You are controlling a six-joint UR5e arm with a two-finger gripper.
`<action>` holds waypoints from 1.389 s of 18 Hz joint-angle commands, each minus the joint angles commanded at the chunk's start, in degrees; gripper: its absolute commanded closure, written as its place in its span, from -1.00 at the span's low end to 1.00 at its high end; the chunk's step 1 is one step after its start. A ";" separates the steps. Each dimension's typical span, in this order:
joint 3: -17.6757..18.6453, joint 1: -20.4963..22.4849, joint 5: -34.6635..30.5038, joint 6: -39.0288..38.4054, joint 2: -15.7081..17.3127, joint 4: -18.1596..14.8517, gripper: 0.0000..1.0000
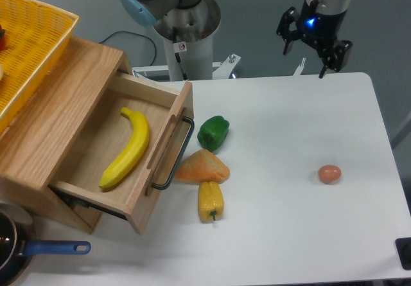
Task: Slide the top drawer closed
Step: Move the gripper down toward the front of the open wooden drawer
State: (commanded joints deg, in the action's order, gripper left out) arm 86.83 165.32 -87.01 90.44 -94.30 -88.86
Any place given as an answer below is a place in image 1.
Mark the blue handled frying pan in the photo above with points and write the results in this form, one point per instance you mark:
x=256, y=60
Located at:
x=19, y=243

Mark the green bell pepper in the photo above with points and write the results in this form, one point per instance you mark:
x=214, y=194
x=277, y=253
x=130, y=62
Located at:
x=213, y=133

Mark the wooden drawer cabinet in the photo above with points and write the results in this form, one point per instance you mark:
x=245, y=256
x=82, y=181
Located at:
x=35, y=144

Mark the brown egg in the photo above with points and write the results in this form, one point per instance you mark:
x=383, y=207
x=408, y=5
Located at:
x=329, y=173

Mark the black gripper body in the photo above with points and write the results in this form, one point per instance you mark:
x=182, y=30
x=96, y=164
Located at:
x=320, y=21

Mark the yellow bell pepper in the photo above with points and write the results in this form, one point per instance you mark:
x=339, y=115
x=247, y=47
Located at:
x=210, y=202

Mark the yellow banana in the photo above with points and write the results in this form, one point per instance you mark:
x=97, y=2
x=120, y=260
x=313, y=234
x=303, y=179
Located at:
x=131, y=154

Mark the black corner device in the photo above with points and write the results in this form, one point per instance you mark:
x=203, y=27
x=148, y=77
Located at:
x=403, y=246

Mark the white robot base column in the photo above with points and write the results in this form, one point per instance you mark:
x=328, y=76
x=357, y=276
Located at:
x=187, y=36

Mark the orange triangular sandwich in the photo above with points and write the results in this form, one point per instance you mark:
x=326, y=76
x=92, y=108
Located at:
x=202, y=166

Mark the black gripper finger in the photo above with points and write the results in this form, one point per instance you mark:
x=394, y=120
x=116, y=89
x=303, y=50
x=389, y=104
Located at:
x=289, y=17
x=335, y=57

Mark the wooden top drawer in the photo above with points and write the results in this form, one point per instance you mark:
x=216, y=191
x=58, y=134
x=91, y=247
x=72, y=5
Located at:
x=168, y=108

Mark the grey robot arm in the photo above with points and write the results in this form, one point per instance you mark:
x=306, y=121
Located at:
x=149, y=12

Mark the yellow plastic basket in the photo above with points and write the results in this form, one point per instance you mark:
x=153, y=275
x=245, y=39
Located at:
x=36, y=34

